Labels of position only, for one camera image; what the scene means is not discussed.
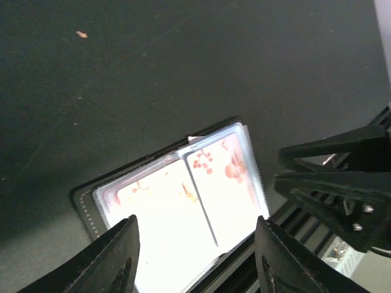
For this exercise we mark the black aluminium rail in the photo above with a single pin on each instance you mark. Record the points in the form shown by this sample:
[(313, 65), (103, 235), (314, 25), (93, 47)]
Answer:
[(238, 271)]

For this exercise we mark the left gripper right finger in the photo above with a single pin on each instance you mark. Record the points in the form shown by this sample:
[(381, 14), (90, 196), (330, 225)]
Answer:
[(285, 265)]

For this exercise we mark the white slotted cable duct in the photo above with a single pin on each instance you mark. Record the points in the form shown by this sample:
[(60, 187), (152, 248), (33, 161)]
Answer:
[(342, 257)]

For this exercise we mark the white floral card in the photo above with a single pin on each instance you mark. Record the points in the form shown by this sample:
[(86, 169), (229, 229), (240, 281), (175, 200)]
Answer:
[(177, 245), (226, 189)]

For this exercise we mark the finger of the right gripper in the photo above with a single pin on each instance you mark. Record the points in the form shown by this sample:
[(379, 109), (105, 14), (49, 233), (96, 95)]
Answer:
[(353, 205), (365, 139)]

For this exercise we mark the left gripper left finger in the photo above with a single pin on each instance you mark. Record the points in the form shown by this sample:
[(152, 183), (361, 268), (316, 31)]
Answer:
[(108, 264)]

